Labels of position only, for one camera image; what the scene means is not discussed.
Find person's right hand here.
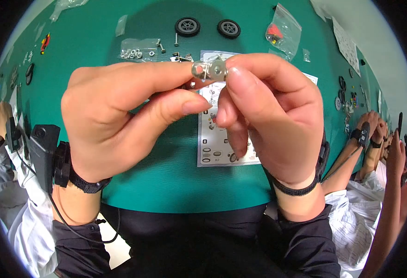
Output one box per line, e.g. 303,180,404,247
215,53,326,190

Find person's left hand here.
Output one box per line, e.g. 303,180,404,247
61,61,214,183

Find person's right middle finger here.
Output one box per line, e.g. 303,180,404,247
215,87,250,130

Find person's left thumb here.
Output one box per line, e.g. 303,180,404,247
130,89,214,134

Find person's right thumb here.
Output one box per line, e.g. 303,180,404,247
225,66,277,117

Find person's left fingers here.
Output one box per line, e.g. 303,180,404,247
186,79,215,92

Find person's left index finger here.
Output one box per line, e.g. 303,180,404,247
85,61,198,101

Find person's right index finger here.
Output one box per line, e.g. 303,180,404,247
225,53,296,82

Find person's right ring finger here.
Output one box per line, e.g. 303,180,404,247
226,120,252,159

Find small silver metal bracket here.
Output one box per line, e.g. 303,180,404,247
191,58,229,82

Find printed instruction sheet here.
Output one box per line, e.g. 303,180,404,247
197,50,319,168

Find plastic bag with silver nuts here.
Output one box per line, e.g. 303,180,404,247
119,38,161,62

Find plastic bag with red parts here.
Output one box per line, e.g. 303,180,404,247
265,3,303,62

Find black toy wheel grey hub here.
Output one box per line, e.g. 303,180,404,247
217,19,241,39
174,17,201,38

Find small empty plastic bag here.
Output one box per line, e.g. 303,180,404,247
115,15,129,37

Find black wrist band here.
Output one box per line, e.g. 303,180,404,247
262,129,331,197
28,124,113,194

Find white printed paper sheet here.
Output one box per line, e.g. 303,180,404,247
331,17,362,78

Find pile of small toy parts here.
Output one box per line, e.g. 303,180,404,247
334,75,361,135

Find red toy car part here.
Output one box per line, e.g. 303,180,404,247
39,33,51,55

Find large clear plastic bag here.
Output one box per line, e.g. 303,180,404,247
49,0,89,23

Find person's body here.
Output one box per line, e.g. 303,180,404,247
98,203,284,278

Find black toy tyre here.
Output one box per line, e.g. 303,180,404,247
25,62,36,86

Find silver metal bracket pieces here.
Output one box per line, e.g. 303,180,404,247
170,52,193,63

